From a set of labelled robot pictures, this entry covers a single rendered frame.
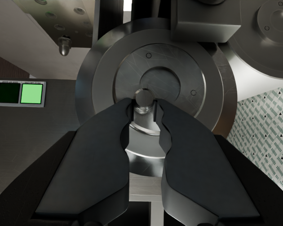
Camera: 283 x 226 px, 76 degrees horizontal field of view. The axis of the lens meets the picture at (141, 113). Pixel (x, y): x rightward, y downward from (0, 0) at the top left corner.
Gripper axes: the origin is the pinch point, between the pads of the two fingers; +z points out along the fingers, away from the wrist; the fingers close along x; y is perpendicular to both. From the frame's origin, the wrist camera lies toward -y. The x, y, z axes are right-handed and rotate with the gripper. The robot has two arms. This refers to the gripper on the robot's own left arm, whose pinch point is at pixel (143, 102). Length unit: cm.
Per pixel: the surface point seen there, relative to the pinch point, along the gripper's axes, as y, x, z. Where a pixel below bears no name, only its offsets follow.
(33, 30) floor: 34, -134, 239
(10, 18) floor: 20, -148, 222
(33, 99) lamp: 18.0, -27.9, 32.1
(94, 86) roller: 0.7, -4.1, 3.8
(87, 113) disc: 2.9, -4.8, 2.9
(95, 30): -2.9, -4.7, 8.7
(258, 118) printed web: 9.8, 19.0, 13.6
